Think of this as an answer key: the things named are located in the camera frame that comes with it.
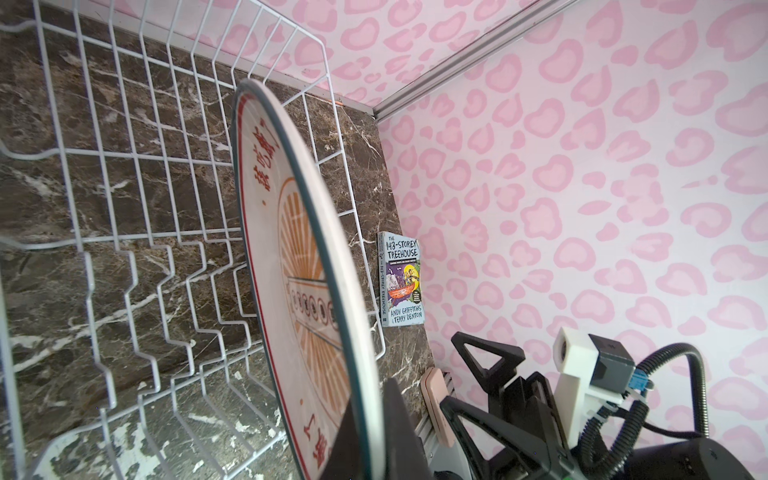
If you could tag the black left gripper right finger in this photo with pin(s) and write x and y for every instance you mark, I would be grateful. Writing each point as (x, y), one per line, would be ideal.
(405, 458)

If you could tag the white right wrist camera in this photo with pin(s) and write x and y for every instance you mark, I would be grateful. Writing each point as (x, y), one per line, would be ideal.
(596, 376)

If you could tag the The 143-Storey Treehouse book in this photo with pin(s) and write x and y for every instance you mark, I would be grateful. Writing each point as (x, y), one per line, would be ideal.
(401, 302)

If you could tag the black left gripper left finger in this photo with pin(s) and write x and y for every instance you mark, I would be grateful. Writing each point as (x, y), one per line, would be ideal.
(345, 461)

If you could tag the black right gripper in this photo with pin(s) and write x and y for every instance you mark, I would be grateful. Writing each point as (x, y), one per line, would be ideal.
(520, 435)

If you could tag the white wire dish rack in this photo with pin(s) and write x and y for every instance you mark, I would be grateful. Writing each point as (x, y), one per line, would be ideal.
(131, 346)

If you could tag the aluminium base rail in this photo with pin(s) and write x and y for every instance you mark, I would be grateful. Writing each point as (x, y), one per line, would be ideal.
(439, 457)

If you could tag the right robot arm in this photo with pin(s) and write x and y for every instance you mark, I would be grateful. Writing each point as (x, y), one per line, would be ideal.
(591, 425)

